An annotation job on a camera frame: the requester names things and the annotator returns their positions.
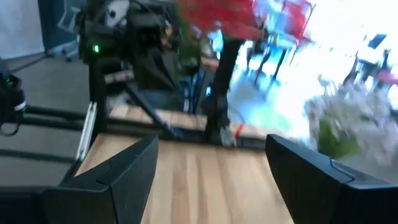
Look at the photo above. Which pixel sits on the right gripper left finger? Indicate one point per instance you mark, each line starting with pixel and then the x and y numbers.
pixel 118 193

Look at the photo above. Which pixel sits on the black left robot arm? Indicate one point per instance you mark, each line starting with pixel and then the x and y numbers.
pixel 224 93

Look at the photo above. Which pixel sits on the red artificial flower bunch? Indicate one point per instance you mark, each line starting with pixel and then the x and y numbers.
pixel 224 18

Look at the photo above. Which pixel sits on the red flower bouquet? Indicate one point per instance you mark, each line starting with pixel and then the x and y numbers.
pixel 192 138

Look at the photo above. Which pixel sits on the black device white label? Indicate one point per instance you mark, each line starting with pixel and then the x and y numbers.
pixel 11 99

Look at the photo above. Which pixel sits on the silver metal bracket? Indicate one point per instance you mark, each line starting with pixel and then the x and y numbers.
pixel 87 133

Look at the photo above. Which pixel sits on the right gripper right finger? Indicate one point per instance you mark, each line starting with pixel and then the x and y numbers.
pixel 311 193

